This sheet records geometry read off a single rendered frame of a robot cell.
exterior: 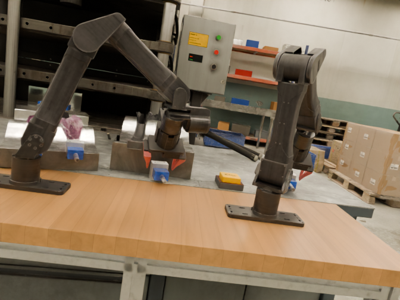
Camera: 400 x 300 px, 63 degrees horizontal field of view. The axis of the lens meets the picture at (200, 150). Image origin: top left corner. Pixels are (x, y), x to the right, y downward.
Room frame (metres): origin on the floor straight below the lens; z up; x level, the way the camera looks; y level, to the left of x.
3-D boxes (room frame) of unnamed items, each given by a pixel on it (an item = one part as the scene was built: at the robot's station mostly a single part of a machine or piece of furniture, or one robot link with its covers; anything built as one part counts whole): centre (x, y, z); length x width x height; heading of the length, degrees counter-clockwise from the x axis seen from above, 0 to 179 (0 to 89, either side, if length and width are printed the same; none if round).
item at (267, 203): (0.80, -0.19, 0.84); 0.20 x 0.07 x 0.08; 95
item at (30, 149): (0.75, 0.40, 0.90); 0.09 x 0.06 x 0.06; 22
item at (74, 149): (0.90, 0.35, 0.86); 0.13 x 0.05 x 0.05; 26
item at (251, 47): (7.35, -0.85, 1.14); 2.06 x 0.65 x 2.27; 90
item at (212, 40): (1.98, 0.08, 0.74); 0.31 x 0.22 x 1.47; 99
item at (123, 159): (1.26, 0.18, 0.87); 0.50 x 0.26 x 0.14; 9
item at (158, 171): (0.93, 0.10, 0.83); 0.13 x 0.05 x 0.05; 18
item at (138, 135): (1.24, 0.19, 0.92); 0.35 x 0.16 x 0.09; 9
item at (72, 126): (1.12, 0.51, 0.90); 0.26 x 0.18 x 0.08; 26
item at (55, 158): (1.12, 0.52, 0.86); 0.50 x 0.26 x 0.11; 26
